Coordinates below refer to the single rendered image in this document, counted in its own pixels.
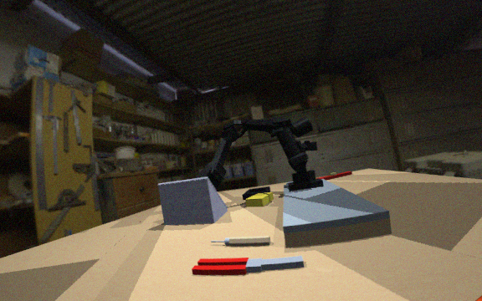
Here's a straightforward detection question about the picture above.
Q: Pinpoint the yellow rectangular block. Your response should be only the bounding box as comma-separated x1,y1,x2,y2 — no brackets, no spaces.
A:
245,192,274,207

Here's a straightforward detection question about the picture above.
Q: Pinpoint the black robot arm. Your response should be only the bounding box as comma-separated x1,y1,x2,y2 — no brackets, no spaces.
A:
195,117,317,190

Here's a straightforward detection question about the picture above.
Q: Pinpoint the awl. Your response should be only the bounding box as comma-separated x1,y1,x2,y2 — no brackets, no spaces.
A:
211,235,271,246

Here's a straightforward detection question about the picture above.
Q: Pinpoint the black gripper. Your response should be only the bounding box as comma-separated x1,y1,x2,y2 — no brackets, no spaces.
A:
281,139,309,181

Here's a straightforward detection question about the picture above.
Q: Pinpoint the red spirit level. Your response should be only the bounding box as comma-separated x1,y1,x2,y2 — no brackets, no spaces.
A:
318,171,351,180

